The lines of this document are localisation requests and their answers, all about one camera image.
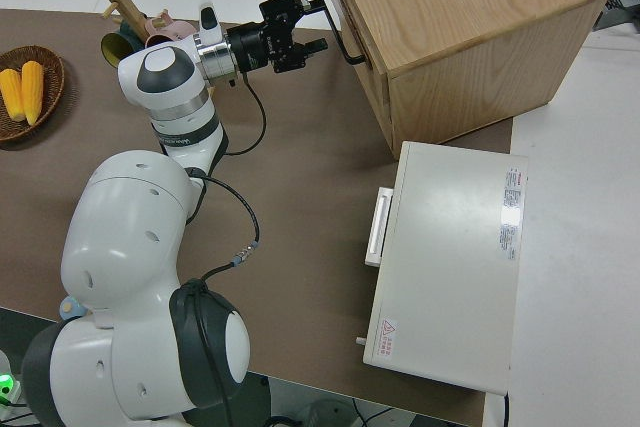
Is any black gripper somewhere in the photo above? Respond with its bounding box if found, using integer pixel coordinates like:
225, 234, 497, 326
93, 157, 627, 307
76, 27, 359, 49
224, 0, 330, 76

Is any wooden drawer with black handle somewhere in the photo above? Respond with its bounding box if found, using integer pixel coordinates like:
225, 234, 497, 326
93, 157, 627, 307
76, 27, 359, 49
317, 0, 396, 121

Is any pink mug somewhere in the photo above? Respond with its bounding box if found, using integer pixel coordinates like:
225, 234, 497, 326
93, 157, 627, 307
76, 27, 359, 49
144, 16, 199, 51

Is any brown table mat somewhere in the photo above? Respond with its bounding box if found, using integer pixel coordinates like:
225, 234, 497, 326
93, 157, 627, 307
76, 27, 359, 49
0, 7, 515, 427

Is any light wooden cabinet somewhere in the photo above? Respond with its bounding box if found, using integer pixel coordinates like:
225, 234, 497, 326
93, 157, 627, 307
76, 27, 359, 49
319, 0, 612, 158

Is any dark blue mug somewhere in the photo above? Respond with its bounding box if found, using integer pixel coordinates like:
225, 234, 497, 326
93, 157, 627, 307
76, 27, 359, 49
101, 21, 147, 68

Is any white toaster oven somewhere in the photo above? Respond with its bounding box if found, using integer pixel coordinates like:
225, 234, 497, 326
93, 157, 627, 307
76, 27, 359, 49
355, 140, 530, 396

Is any brown wicker basket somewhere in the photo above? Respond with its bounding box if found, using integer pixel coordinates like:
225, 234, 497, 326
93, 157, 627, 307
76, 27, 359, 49
0, 45, 66, 142

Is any yellow corn cob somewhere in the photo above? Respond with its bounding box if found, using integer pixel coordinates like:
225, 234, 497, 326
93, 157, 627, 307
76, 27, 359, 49
0, 69, 25, 123
20, 60, 45, 127

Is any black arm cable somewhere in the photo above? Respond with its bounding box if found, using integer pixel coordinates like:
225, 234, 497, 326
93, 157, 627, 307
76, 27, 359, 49
187, 71, 269, 427

